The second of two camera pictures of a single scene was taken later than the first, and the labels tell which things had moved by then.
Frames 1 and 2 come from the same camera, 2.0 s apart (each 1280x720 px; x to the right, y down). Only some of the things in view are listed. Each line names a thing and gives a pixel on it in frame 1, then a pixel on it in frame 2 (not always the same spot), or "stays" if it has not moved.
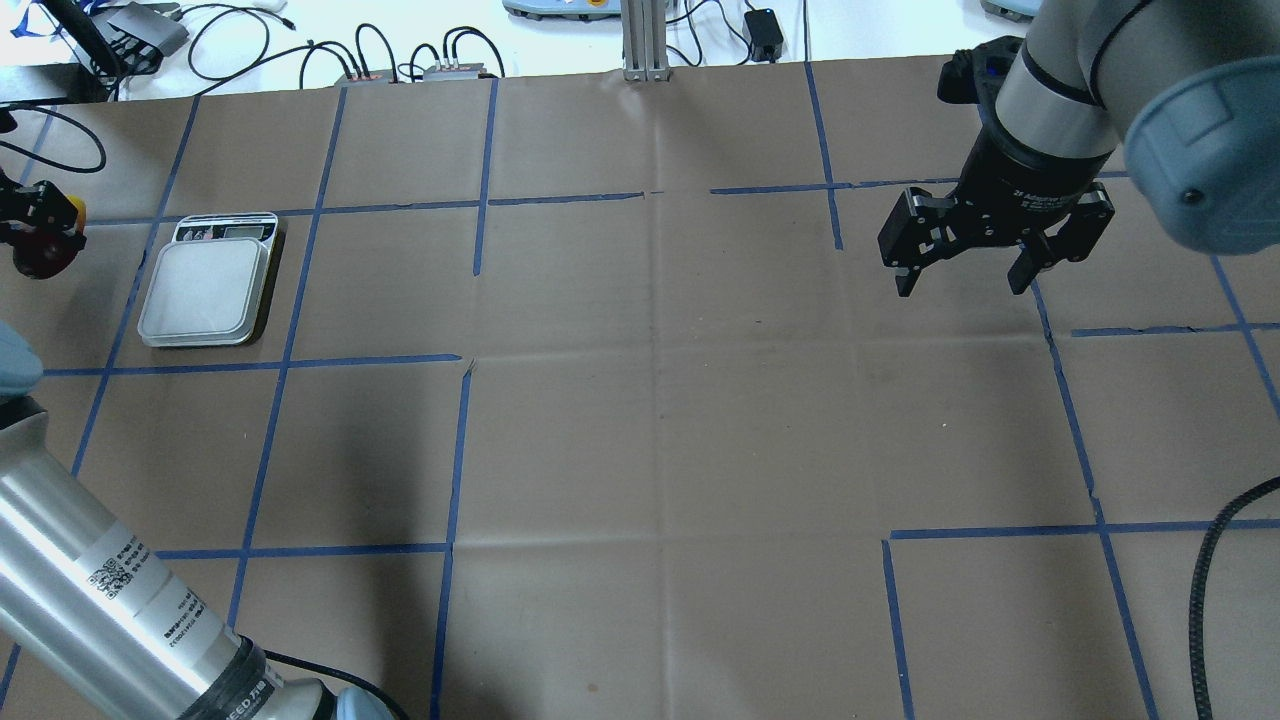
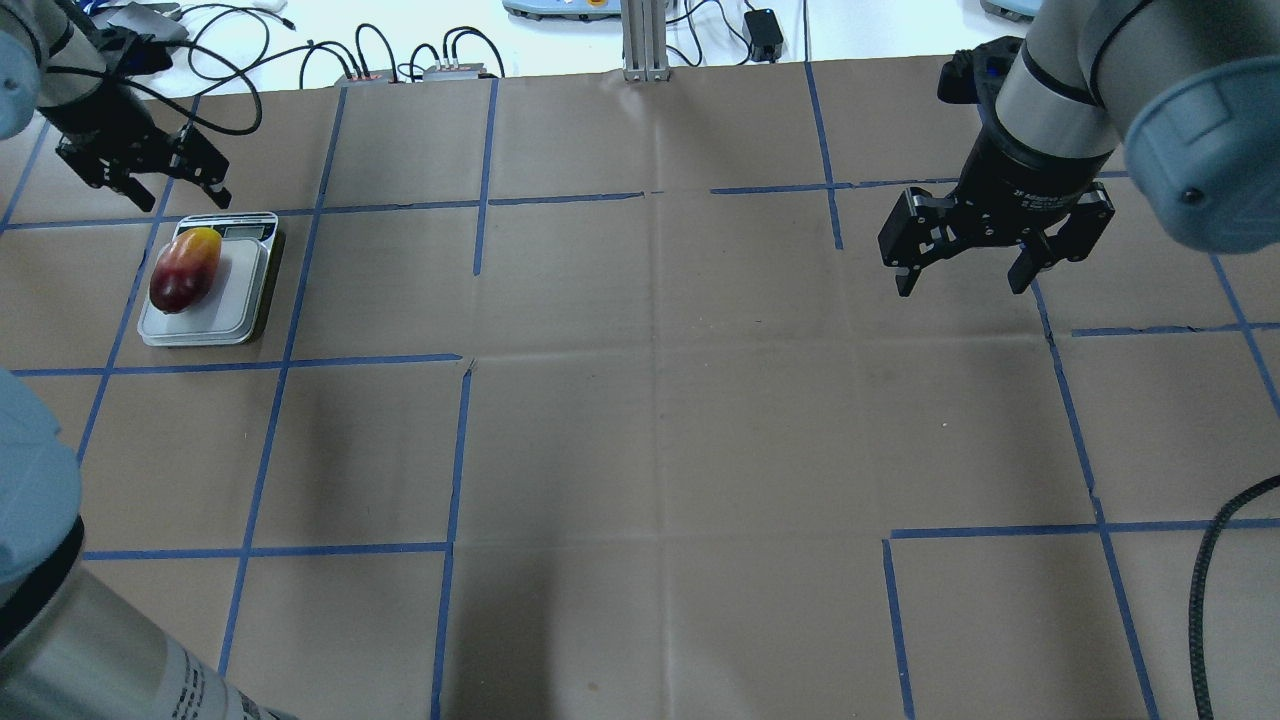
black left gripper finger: x=39 y=204 → x=110 y=134
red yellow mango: x=47 y=254 → x=184 y=269
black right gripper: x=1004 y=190 stays
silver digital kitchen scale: x=206 y=287 stays
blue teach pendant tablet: x=565 y=9 stays
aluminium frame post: x=644 y=40 stays
